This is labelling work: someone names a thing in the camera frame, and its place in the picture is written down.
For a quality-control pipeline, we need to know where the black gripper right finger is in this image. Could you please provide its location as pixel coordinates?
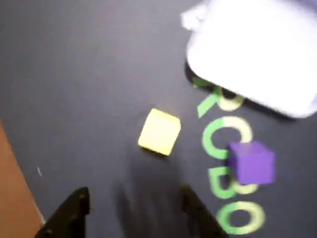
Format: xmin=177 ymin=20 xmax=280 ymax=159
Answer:
xmin=181 ymin=184 xmax=226 ymax=238

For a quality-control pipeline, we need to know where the white rectangular metal tray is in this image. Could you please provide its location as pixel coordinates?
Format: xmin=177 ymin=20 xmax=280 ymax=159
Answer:
xmin=180 ymin=0 xmax=317 ymax=120

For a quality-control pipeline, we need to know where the yellow wooden cube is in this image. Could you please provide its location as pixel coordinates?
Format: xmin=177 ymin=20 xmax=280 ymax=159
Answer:
xmin=138 ymin=108 xmax=182 ymax=158

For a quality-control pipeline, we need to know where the black WOWROBO desk mat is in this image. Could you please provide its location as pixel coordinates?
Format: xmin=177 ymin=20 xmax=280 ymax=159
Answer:
xmin=0 ymin=0 xmax=317 ymax=238

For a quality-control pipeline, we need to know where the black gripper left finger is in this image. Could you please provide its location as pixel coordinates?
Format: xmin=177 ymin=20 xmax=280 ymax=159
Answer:
xmin=36 ymin=186 xmax=91 ymax=238

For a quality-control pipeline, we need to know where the purple wooden cube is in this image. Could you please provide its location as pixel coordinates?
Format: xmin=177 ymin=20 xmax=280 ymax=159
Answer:
xmin=227 ymin=140 xmax=276 ymax=186

